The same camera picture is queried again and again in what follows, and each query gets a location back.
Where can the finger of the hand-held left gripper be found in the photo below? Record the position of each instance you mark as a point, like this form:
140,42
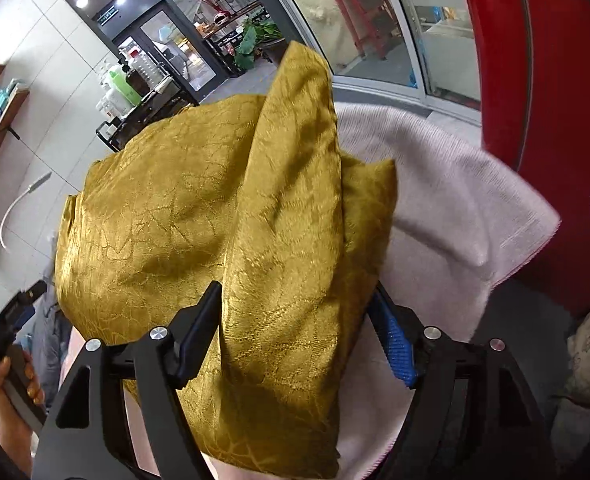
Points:
34,291

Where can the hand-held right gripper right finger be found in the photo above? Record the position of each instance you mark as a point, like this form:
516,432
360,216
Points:
397,350

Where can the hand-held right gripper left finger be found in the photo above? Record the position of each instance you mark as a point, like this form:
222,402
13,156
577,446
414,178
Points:
200,330

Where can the gold satin jacket black fur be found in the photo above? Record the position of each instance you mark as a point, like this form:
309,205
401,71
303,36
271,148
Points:
175,210

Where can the person's left hand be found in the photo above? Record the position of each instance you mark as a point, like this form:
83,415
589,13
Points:
10,425

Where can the dark grey duvet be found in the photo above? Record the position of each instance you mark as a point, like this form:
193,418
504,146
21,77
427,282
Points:
50,340

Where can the pink dotted blanket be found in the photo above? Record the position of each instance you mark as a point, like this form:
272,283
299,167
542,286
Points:
450,185

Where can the black metal cart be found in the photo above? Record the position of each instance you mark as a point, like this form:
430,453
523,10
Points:
140,115

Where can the cluster of plastic bottles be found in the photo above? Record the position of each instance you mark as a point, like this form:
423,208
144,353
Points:
125,85

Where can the green potted plant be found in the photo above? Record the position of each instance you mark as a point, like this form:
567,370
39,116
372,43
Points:
250,42

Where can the red glossy furniture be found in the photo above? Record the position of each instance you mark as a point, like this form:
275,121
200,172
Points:
550,85

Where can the red metal ladder shelf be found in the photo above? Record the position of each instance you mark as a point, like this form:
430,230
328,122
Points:
360,5

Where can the white gooseneck wall lamp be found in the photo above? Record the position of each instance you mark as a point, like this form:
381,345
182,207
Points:
5,220

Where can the wooden wall shelf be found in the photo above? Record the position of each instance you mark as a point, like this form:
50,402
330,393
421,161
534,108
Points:
5,120

